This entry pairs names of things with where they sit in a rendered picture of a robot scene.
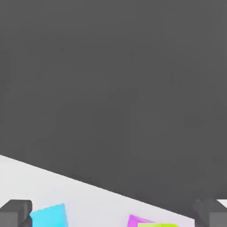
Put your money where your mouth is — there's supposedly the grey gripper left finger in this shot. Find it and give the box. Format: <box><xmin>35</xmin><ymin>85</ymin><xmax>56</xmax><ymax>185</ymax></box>
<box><xmin>0</xmin><ymin>199</ymin><xmax>33</xmax><ymax>227</ymax></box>

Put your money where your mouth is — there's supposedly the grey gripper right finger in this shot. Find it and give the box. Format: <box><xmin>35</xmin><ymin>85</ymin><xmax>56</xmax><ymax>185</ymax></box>
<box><xmin>192</xmin><ymin>198</ymin><xmax>227</xmax><ymax>227</ymax></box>

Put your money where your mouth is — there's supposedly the small cyan cube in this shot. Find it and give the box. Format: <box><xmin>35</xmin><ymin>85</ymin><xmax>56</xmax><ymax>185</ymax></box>
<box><xmin>29</xmin><ymin>203</ymin><xmax>69</xmax><ymax>227</ymax></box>

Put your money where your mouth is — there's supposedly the small yellow-green cube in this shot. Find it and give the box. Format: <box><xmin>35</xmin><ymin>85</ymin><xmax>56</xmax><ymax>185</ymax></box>
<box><xmin>137</xmin><ymin>223</ymin><xmax>180</xmax><ymax>227</ymax></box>

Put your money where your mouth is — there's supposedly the small magenta cube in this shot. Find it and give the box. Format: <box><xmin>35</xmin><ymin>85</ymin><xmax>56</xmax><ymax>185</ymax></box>
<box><xmin>127</xmin><ymin>214</ymin><xmax>154</xmax><ymax>227</ymax></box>

